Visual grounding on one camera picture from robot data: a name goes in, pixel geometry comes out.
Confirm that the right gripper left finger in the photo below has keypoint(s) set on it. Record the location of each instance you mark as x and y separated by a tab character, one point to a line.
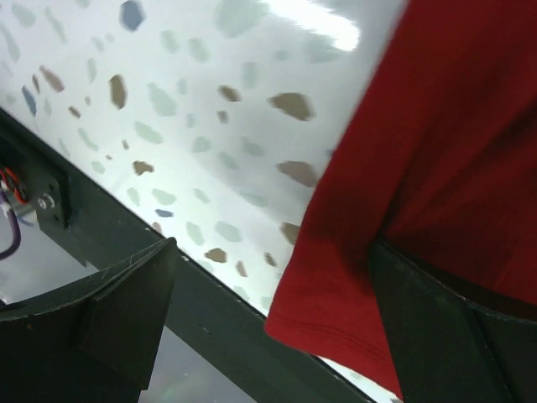
93	340

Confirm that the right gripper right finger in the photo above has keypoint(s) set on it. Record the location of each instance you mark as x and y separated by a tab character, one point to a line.
452	340

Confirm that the dark red t shirt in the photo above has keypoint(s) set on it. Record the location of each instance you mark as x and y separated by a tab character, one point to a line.
439	159

